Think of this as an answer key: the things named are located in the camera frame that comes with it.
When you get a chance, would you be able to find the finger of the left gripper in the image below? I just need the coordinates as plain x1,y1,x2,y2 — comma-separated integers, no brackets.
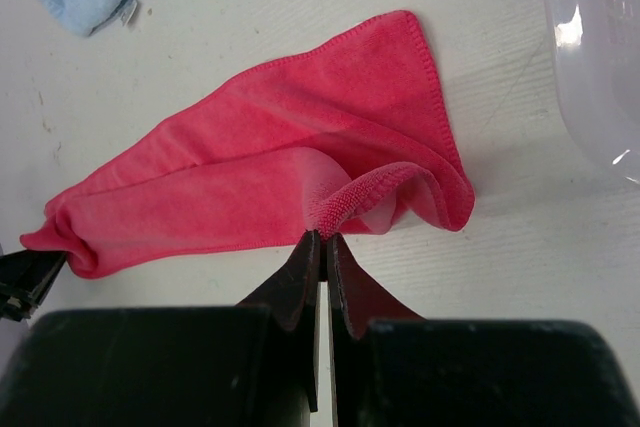
0,250,66,320

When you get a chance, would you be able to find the white plastic basket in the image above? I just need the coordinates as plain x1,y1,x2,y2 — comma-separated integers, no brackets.
544,0,639,183

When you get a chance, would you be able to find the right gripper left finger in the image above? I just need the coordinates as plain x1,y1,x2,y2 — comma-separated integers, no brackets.
239,231,321,412

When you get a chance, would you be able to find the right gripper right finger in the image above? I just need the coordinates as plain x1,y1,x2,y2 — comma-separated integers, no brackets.
325,235,423,426

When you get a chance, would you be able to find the red towel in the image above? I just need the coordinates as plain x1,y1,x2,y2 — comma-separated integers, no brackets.
20,10,475,279

